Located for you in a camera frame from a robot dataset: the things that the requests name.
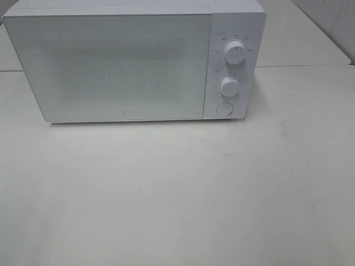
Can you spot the round door release button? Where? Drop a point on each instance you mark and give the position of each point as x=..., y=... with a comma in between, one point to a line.
x=225, y=109

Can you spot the white timer knob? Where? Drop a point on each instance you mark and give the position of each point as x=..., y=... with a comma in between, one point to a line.
x=229, y=87

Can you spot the white microwave door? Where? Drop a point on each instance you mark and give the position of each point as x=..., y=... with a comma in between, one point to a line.
x=114, y=68

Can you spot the upper white power knob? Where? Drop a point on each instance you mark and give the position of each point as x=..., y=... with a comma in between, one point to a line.
x=235, y=52

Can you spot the white microwave oven body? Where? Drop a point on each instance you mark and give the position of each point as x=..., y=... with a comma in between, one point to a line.
x=229, y=20

